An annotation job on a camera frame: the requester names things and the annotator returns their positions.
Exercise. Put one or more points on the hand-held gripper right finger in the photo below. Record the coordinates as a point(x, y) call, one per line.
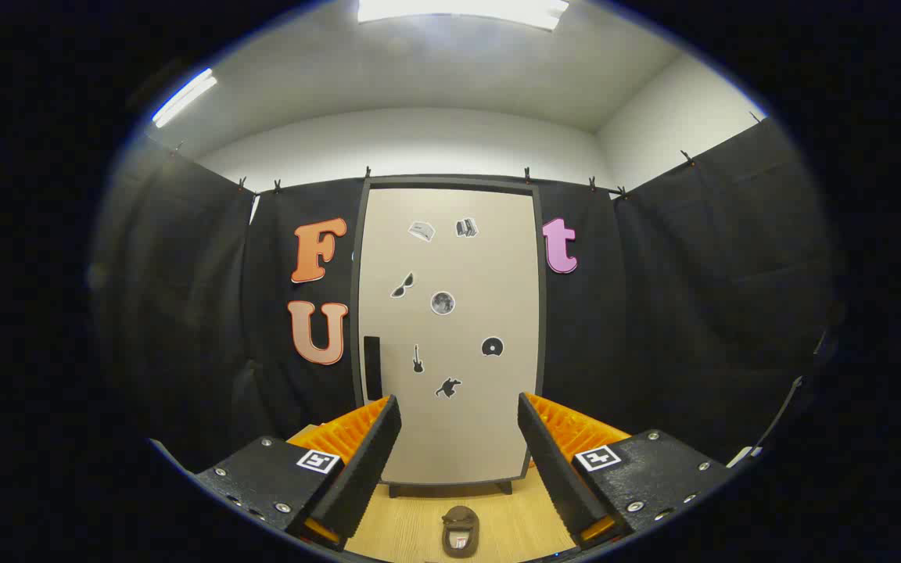
point(552, 461)

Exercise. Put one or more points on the grey shoe cabinet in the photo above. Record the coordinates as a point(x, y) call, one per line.
point(450, 181)

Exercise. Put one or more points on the black backdrop cloth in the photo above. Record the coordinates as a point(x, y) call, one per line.
point(654, 313)

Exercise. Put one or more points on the brown bow shoe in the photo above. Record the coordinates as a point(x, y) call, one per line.
point(460, 520)

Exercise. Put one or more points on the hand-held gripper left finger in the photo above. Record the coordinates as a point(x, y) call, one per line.
point(368, 461)

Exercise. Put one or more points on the rectangular ceiling light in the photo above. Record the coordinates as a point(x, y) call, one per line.
point(458, 9)
point(184, 98)

